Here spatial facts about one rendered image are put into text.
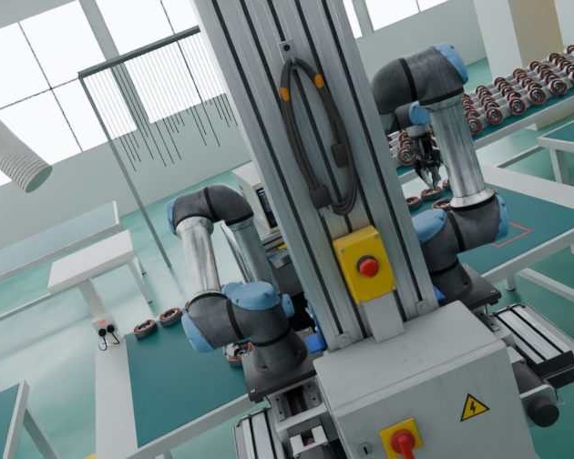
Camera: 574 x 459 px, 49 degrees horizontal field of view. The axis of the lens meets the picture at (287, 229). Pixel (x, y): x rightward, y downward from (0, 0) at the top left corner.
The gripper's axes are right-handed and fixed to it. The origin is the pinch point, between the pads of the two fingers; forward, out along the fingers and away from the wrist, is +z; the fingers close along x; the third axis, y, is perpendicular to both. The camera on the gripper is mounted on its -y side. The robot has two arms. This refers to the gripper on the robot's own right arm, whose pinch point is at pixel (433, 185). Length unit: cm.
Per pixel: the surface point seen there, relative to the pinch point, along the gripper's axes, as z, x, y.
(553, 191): 40, 64, -43
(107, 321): 27, -143, -67
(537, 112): 40, 121, -154
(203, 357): 40, -102, -24
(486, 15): 4, 202, -366
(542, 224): 40, 44, -18
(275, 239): 6, -58, -26
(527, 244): 40, 31, -8
